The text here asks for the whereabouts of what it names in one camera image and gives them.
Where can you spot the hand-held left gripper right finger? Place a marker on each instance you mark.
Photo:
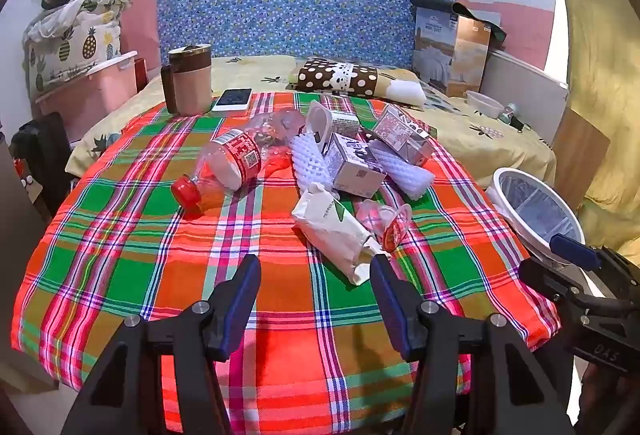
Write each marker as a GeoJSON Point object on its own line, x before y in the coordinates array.
{"type": "Point", "coordinates": [392, 305]}

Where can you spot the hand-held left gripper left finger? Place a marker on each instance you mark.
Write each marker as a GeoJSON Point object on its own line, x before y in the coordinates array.
{"type": "Point", "coordinates": [240, 305]}

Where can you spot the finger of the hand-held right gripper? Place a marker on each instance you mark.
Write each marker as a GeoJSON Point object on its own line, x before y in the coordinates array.
{"type": "Point", "coordinates": [575, 252]}
{"type": "Point", "coordinates": [550, 280]}

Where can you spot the white plastic bin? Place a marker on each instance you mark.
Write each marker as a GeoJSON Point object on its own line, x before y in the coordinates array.
{"type": "Point", "coordinates": [540, 210]}

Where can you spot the white paper bag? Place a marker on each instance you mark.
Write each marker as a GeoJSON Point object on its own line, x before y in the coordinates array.
{"type": "Point", "coordinates": [325, 225]}

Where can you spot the white foam net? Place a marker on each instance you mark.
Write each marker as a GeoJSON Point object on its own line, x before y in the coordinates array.
{"type": "Point", "coordinates": [405, 175]}
{"type": "Point", "coordinates": [310, 160]}

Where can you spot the small grey carton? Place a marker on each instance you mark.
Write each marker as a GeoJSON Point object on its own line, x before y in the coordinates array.
{"type": "Point", "coordinates": [355, 165]}

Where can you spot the plastic bottle with red cap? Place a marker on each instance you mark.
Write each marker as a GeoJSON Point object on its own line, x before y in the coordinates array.
{"type": "Point", "coordinates": [230, 160]}

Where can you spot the small red patterned carton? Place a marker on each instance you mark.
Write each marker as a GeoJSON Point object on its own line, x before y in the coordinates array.
{"type": "Point", "coordinates": [400, 130]}

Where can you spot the clear plastic bag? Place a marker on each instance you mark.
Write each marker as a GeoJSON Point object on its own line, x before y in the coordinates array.
{"type": "Point", "coordinates": [275, 130]}

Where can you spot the white yogurt cup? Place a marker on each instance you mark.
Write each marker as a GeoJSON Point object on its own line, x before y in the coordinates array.
{"type": "Point", "coordinates": [325, 117]}

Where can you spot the wooden board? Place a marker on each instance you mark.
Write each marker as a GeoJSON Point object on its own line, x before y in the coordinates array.
{"type": "Point", "coordinates": [580, 150]}

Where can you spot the plaid cloth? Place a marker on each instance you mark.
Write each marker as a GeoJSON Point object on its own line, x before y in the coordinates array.
{"type": "Point", "coordinates": [125, 240]}

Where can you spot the bed with yellow sheet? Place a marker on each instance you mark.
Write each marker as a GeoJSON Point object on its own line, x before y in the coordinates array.
{"type": "Point", "coordinates": [480, 150]}

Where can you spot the small green bottle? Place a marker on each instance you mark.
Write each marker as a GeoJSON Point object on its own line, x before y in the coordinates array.
{"type": "Point", "coordinates": [507, 114]}

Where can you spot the white board panel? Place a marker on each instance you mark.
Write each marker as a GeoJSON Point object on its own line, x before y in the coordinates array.
{"type": "Point", "coordinates": [525, 90]}

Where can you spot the clear plastic bowl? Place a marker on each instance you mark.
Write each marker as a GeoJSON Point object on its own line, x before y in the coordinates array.
{"type": "Point", "coordinates": [482, 102]}

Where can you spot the yellow curtain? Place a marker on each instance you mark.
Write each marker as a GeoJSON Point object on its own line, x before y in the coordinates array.
{"type": "Point", "coordinates": [600, 65]}

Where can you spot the oval print cloth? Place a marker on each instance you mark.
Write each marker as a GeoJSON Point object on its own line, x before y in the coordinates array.
{"type": "Point", "coordinates": [442, 97]}

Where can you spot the white smartphone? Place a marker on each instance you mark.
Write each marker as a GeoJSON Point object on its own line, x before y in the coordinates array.
{"type": "Point", "coordinates": [232, 99]}

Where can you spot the brown and pink mug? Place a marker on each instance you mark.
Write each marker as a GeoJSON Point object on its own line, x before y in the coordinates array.
{"type": "Point", "coordinates": [192, 80]}

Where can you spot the brown polka dot pillow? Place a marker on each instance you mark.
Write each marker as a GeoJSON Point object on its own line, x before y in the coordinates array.
{"type": "Point", "coordinates": [320, 77]}

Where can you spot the cardboard box with bedding print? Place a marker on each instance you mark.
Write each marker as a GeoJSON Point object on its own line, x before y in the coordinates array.
{"type": "Point", "coordinates": [440, 50]}

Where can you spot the black luggage case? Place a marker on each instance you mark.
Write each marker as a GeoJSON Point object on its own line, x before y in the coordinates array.
{"type": "Point", "coordinates": [40, 155]}

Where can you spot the dark red box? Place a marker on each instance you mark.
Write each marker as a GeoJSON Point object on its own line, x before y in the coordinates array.
{"type": "Point", "coordinates": [141, 72]}

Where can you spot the pink storage box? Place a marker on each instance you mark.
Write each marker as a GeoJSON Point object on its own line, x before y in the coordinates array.
{"type": "Point", "coordinates": [85, 95]}

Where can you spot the blue floral headboard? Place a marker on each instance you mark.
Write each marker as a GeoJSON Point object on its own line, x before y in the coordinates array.
{"type": "Point", "coordinates": [300, 0]}

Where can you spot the pineapple print bedding bag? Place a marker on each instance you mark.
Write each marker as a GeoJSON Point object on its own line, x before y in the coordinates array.
{"type": "Point", "coordinates": [75, 40]}

